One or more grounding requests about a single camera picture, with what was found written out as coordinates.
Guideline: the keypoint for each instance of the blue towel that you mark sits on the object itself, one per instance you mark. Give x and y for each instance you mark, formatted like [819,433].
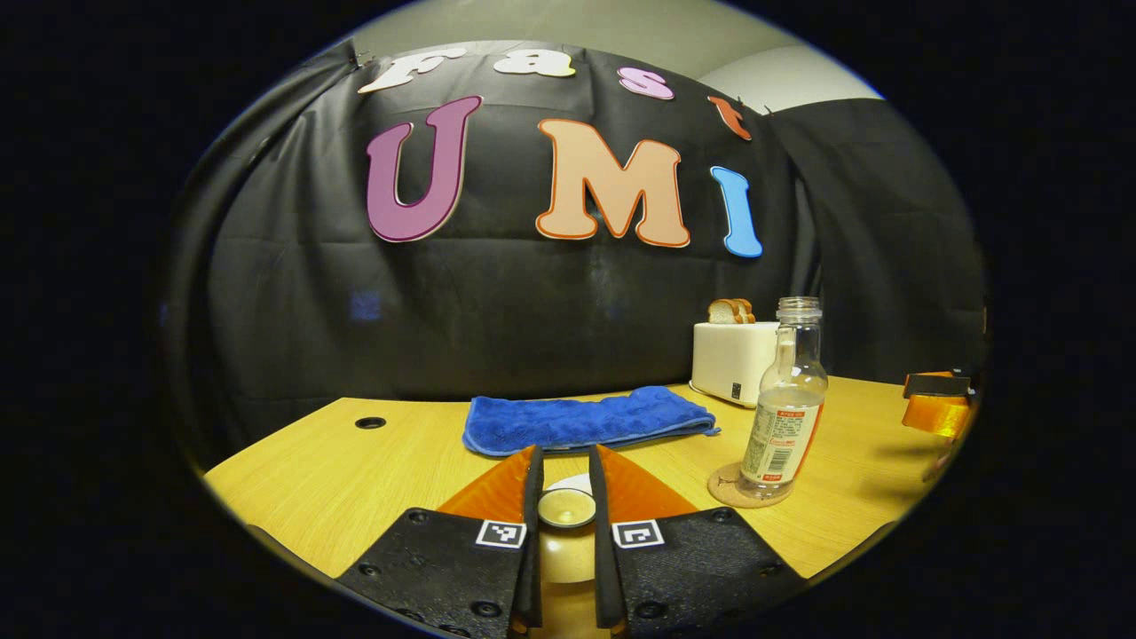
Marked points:
[586,422]

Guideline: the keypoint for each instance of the round cork coaster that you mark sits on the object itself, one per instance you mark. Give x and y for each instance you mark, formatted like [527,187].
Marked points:
[723,493]

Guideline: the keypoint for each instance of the cream teacup lid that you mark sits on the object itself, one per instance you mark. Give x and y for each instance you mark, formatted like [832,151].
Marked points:
[566,510]

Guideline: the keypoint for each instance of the white toaster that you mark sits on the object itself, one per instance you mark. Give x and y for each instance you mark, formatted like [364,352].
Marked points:
[732,359]

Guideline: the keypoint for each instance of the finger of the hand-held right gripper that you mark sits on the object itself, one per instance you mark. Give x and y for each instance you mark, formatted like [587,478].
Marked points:
[936,413]

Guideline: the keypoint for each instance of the black backdrop cloth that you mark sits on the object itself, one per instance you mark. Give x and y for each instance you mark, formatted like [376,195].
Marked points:
[497,311]

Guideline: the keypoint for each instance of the toast slice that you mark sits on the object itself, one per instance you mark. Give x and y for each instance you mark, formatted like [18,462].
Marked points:
[748,311]
[722,312]

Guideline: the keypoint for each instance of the clear water bottle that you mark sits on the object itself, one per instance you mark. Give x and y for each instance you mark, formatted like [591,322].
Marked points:
[783,417]

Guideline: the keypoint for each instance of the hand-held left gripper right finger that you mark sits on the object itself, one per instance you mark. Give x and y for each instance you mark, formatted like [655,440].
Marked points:
[605,568]

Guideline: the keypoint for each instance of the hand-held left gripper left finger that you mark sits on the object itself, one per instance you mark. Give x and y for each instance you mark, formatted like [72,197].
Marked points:
[532,568]

